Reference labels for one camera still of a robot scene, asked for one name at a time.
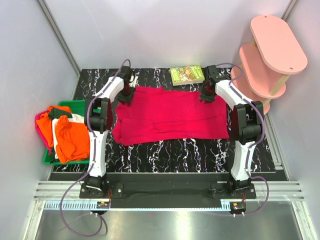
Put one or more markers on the pink t shirt in bin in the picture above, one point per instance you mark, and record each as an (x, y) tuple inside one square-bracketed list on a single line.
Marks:
[(43, 127)]

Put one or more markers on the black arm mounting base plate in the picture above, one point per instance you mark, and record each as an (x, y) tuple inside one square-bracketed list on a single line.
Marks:
[(124, 185)]

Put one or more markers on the pink three tier shelf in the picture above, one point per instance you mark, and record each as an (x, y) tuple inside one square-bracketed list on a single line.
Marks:
[(268, 60)]

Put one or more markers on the aluminium frame rail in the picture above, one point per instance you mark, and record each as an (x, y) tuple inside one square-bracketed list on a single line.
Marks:
[(58, 35)]

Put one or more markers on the orange t shirt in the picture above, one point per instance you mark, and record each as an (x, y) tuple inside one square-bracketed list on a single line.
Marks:
[(73, 141)]

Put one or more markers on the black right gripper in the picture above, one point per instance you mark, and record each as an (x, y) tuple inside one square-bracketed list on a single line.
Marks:
[(202, 97)]

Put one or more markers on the crimson red t shirt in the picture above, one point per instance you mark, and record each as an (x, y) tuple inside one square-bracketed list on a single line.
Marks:
[(156, 114)]

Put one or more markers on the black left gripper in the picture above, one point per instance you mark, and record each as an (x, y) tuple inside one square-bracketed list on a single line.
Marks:
[(128, 99)]

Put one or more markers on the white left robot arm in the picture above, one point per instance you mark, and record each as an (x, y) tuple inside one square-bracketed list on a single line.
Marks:
[(99, 120)]

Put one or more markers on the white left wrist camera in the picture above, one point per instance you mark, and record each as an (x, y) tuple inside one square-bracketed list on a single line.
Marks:
[(134, 82)]

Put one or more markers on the dark green t shirt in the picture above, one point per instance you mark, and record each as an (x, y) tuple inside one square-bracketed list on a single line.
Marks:
[(56, 113)]

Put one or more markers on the green plastic bin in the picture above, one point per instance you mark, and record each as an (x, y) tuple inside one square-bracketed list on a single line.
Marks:
[(77, 107)]

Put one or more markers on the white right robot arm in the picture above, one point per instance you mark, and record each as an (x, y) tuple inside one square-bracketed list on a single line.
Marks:
[(247, 126)]

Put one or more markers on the green paperback book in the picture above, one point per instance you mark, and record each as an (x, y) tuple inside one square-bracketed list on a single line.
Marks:
[(186, 75)]

